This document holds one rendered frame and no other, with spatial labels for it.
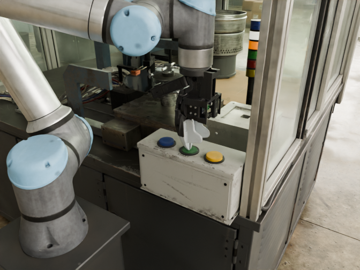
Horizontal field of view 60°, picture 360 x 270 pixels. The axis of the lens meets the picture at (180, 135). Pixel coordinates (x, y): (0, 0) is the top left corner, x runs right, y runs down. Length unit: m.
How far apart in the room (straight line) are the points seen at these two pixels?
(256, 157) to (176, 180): 0.21
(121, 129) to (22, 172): 0.49
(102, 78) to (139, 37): 0.64
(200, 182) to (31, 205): 0.37
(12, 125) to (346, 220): 1.84
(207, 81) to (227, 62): 1.18
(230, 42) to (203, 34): 1.14
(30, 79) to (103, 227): 0.38
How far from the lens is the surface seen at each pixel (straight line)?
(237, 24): 1.80
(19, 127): 1.41
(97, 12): 0.54
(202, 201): 0.80
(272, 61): 0.65
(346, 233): 2.07
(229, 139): 0.96
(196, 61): 0.66
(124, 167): 1.02
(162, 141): 0.82
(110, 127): 1.12
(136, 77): 1.20
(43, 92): 0.78
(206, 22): 0.66
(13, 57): 0.77
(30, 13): 0.58
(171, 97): 1.18
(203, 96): 0.69
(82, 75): 1.22
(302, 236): 1.95
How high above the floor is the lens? 1.29
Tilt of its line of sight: 27 degrees down
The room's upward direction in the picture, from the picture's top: straight up
